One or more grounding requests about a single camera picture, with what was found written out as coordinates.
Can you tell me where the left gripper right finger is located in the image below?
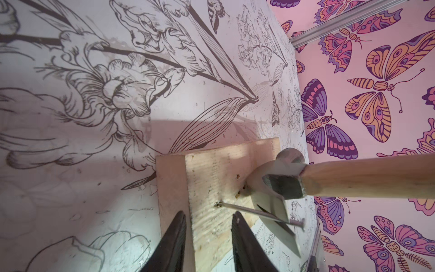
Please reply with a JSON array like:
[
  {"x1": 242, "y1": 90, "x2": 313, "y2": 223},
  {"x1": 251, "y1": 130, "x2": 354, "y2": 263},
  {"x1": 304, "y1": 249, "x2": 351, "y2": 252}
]
[{"x1": 231, "y1": 211, "x2": 278, "y2": 272}]

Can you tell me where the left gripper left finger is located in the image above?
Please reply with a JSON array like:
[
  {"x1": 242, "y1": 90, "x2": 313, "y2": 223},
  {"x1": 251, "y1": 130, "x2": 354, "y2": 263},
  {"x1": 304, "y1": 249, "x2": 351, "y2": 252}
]
[{"x1": 140, "y1": 211, "x2": 187, "y2": 272}]

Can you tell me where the steel nail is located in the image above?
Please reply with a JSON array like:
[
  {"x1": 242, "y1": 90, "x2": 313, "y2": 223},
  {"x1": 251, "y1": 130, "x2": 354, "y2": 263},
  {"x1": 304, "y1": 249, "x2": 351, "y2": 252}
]
[{"x1": 214, "y1": 202, "x2": 305, "y2": 229}]

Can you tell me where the wooden block with nails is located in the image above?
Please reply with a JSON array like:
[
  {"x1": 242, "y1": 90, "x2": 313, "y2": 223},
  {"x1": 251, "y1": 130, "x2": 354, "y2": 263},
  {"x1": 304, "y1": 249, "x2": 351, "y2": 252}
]
[{"x1": 156, "y1": 138, "x2": 280, "y2": 272}]

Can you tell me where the wooden handle claw hammer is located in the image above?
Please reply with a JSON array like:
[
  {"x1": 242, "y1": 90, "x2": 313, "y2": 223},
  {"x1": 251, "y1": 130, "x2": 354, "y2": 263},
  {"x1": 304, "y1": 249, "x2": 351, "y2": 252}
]
[{"x1": 241, "y1": 148, "x2": 435, "y2": 238}]

